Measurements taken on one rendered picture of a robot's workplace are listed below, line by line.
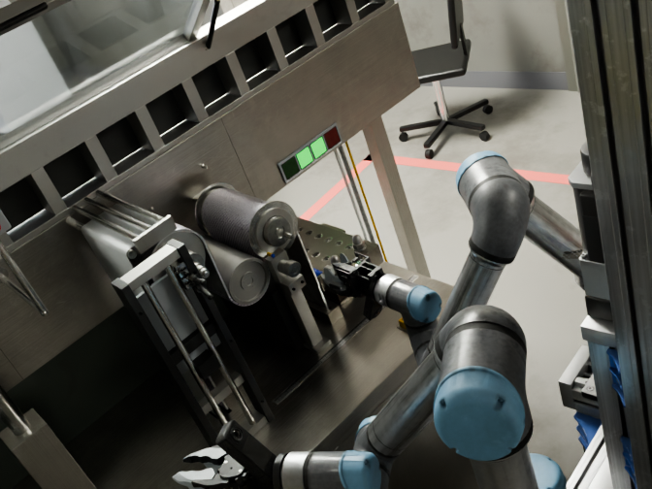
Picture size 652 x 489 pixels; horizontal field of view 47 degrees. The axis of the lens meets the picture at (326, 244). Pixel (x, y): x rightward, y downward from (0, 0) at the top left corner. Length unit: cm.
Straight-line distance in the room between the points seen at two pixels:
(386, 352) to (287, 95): 82
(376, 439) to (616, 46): 76
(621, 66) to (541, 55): 398
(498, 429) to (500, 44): 417
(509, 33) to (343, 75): 270
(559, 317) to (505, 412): 226
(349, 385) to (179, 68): 93
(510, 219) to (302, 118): 99
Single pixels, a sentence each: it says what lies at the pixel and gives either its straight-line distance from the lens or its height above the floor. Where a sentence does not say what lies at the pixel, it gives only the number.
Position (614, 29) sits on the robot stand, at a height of 181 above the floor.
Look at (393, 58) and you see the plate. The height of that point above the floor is 129.
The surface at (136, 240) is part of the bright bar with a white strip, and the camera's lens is 164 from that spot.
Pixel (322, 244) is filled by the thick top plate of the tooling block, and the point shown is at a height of 103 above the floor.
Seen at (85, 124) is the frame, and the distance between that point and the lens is 195.
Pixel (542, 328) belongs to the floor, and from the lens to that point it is 321.
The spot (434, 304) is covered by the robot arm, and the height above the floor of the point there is 112.
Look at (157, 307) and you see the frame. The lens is 160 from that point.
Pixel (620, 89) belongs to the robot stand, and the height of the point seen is 173.
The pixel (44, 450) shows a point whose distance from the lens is 184.
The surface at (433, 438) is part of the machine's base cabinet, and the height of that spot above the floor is 57.
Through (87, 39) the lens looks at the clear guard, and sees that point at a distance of 172.
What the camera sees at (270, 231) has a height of 127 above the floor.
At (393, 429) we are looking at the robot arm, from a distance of 131.
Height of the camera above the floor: 217
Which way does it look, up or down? 32 degrees down
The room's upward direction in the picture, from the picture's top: 21 degrees counter-clockwise
